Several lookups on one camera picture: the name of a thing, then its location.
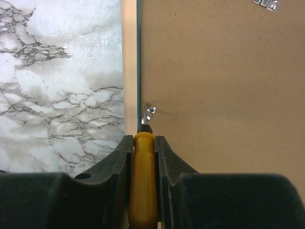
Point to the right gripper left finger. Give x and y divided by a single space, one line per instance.
94 199

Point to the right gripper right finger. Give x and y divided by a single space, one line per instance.
192 200

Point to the blue picture frame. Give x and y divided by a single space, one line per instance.
227 78

